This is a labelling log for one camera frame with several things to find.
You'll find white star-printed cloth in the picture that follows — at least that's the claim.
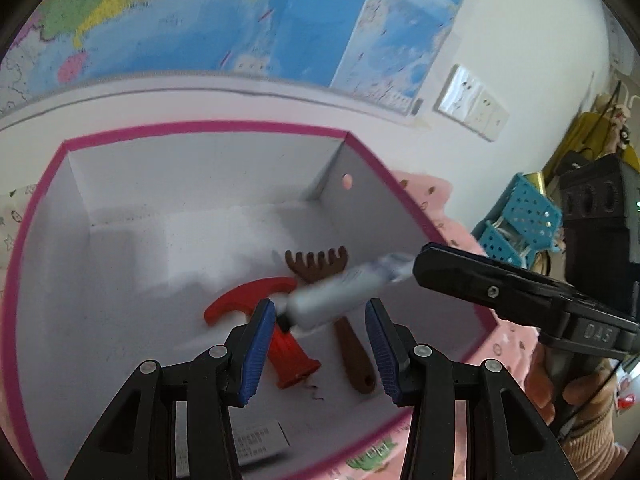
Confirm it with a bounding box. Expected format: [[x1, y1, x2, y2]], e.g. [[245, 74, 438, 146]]
[[0, 185, 41, 281]]

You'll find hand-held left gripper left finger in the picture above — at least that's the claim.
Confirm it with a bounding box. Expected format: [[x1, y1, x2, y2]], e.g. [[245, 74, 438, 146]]
[[62, 299, 277, 480]]

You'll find brown toy rake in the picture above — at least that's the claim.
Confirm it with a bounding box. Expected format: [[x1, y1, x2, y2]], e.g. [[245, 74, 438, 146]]
[[285, 245, 376, 397]]

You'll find yellow hanging clothing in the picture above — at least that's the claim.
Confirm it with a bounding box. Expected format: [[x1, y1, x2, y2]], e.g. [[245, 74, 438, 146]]
[[542, 110, 640, 191]]

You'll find white wall socket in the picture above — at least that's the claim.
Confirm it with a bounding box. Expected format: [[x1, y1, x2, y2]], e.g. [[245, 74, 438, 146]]
[[434, 64, 483, 123], [467, 89, 501, 136]]

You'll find white wall switch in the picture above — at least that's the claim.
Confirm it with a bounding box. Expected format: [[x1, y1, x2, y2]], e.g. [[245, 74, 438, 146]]
[[487, 105, 511, 142]]

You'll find person's right forearm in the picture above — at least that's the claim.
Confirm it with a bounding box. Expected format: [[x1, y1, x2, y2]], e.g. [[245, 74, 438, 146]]
[[557, 357, 640, 480]]

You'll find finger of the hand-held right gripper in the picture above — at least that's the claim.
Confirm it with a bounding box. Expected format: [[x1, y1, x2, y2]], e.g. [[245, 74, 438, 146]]
[[411, 247, 576, 333], [422, 241, 573, 287]]

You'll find colourful wall map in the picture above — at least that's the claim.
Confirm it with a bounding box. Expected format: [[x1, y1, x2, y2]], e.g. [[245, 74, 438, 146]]
[[0, 0, 481, 116]]

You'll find person's right hand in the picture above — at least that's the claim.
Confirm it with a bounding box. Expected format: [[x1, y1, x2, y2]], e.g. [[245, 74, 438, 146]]
[[522, 345, 618, 426]]

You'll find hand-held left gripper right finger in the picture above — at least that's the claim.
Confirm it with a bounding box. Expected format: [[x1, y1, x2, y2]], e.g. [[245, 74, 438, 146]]
[[364, 298, 576, 480]]

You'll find blue perforated plastic basket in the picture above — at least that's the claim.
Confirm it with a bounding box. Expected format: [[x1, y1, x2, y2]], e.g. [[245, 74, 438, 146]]
[[472, 172, 563, 268]]

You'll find pink cardboard box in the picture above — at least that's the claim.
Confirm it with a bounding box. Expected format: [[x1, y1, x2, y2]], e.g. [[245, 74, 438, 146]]
[[0, 120, 501, 480]]

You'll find red toy hammer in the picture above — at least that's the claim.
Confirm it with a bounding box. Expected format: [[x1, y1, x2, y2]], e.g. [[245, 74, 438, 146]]
[[204, 276, 323, 401]]

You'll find white cosmetic tube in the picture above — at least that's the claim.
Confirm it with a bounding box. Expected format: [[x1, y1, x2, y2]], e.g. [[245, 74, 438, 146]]
[[277, 252, 416, 333]]

